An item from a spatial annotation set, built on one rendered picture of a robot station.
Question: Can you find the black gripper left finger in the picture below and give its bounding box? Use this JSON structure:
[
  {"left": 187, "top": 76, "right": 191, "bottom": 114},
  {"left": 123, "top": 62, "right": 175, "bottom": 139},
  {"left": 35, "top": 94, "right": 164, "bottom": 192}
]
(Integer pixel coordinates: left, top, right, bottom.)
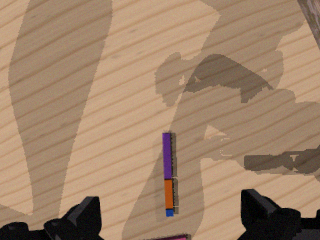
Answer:
[{"left": 0, "top": 196, "right": 104, "bottom": 240}]

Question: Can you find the orange rod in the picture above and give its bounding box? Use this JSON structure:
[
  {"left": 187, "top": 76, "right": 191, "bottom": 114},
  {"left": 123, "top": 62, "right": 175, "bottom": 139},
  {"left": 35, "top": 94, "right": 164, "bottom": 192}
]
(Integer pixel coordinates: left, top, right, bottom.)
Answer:
[{"left": 164, "top": 178, "right": 173, "bottom": 208}]

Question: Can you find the purple rod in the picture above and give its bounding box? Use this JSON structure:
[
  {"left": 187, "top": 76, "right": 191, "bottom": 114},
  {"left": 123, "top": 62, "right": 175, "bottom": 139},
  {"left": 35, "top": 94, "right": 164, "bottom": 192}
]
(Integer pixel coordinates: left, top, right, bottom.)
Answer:
[{"left": 162, "top": 133, "right": 172, "bottom": 179}]

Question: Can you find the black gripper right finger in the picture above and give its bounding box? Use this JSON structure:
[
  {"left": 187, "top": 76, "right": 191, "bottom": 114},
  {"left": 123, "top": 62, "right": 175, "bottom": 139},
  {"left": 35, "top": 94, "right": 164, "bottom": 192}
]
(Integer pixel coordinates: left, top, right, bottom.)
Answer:
[{"left": 237, "top": 189, "right": 320, "bottom": 240}]

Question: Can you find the small blue block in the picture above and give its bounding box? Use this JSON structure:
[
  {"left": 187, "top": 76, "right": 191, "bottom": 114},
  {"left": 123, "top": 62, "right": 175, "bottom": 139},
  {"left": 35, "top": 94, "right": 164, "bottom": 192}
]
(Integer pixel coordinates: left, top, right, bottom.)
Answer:
[{"left": 166, "top": 208, "right": 173, "bottom": 217}]

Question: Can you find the pink rod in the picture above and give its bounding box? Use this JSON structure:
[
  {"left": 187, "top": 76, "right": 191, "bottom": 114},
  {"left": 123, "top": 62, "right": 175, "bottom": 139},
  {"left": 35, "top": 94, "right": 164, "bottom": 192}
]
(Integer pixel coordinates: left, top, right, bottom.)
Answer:
[{"left": 153, "top": 234, "right": 186, "bottom": 240}]

